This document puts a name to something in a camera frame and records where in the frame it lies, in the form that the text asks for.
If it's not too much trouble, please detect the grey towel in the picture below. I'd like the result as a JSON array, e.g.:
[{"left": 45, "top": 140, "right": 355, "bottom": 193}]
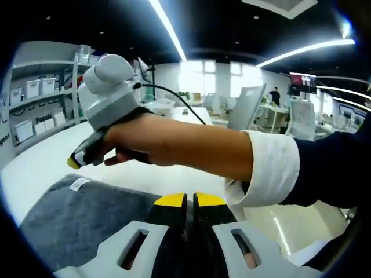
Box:
[{"left": 18, "top": 173, "right": 166, "bottom": 272}]

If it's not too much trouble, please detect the person's right hand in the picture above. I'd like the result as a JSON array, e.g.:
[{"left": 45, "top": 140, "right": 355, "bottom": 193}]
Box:
[{"left": 103, "top": 111, "right": 190, "bottom": 168}]

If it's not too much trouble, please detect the grey metal shelf rack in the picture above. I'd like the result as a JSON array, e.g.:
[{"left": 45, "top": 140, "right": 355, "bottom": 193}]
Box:
[{"left": 8, "top": 43, "right": 101, "bottom": 147}]

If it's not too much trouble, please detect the row of white storage bins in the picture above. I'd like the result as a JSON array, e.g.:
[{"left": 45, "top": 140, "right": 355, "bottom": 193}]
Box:
[{"left": 9, "top": 44, "right": 100, "bottom": 144}]

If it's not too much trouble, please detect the ceiling light strip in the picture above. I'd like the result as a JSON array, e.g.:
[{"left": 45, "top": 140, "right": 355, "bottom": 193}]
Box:
[
  {"left": 147, "top": 0, "right": 188, "bottom": 63},
  {"left": 256, "top": 38, "right": 356, "bottom": 69}
]

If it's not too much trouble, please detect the grey office chair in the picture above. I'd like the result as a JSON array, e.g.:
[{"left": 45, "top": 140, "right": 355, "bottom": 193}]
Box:
[{"left": 227, "top": 83, "right": 268, "bottom": 132}]

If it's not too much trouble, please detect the white office chair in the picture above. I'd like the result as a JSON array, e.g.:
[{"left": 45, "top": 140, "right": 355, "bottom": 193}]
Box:
[{"left": 285, "top": 99, "right": 317, "bottom": 142}]

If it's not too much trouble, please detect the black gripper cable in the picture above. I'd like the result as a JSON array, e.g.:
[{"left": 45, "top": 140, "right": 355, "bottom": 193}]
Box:
[{"left": 131, "top": 82, "right": 208, "bottom": 126}]

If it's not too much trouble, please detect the wall screen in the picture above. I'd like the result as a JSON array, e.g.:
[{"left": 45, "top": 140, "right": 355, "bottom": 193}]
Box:
[{"left": 289, "top": 72, "right": 318, "bottom": 96}]

